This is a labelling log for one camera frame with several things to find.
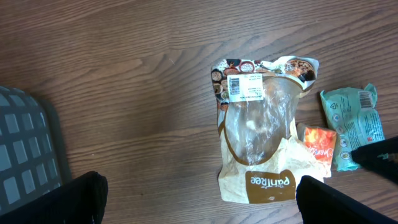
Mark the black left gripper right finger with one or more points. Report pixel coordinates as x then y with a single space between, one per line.
321 204

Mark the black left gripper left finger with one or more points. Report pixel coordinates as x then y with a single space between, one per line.
83 200

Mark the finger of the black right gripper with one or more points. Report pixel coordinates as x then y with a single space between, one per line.
379 157

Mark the teal tissue pack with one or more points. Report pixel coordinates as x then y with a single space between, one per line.
351 112

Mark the orange tissue pack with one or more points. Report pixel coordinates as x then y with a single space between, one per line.
320 142

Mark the clear snack pouch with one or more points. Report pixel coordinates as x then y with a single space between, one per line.
263 160

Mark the grey plastic mesh basket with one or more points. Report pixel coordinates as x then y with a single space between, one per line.
33 159

